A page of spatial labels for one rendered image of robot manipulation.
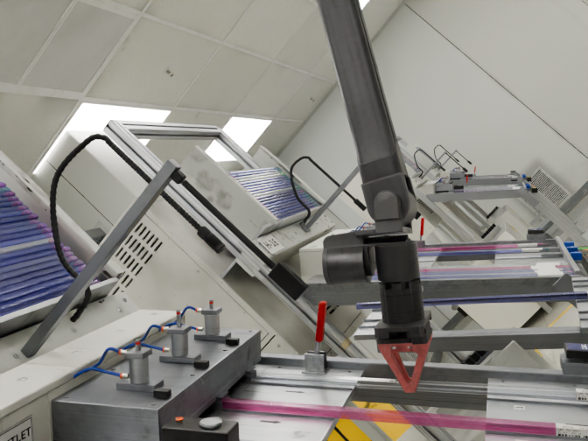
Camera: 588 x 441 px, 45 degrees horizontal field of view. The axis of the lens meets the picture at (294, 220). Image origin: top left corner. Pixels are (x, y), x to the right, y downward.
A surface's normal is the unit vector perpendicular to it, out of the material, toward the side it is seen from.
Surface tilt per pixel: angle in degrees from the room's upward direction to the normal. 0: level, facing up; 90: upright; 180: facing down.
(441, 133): 90
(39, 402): 138
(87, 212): 90
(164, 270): 90
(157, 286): 90
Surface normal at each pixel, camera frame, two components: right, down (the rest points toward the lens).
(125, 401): -0.03, -0.99
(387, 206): -0.33, -0.05
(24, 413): 0.96, 0.00
